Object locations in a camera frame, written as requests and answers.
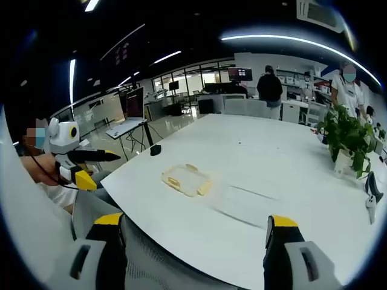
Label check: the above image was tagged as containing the clear lid with beige buckles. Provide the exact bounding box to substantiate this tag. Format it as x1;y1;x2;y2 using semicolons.
161;163;212;198

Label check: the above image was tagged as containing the ceiling air vent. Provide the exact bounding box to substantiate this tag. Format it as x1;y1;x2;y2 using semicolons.
295;0;346;33

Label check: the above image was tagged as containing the green potted plant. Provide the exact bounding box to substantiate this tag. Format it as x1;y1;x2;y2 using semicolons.
316;104;386;179

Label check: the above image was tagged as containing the clear plastic box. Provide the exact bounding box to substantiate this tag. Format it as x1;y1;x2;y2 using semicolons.
208;181;282;230

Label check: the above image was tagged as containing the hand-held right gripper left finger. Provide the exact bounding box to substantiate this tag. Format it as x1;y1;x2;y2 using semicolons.
50;213;128;290

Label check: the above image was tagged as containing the long ceiling light strip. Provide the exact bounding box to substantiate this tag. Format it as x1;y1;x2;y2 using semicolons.
220;34;382;88

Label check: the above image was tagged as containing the person's white shirt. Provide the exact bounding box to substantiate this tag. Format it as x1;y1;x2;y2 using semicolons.
0;104;79;290

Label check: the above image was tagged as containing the wall screen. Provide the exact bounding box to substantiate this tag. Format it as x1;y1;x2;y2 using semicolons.
227;67;253;82

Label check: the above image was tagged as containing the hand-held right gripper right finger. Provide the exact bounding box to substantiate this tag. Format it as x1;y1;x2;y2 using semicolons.
262;214;343;290

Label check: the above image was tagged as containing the black cabinet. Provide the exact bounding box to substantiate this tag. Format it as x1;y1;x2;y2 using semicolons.
198;98;214;115

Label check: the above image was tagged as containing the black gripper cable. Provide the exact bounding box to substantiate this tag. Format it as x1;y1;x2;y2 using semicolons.
29;153;80;190

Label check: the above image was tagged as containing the black and white handheld device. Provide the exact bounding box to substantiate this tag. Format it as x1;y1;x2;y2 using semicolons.
363;170;385;225

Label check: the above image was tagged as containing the monitor on stand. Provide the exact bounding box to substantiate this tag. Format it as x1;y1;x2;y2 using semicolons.
125;86;146;121

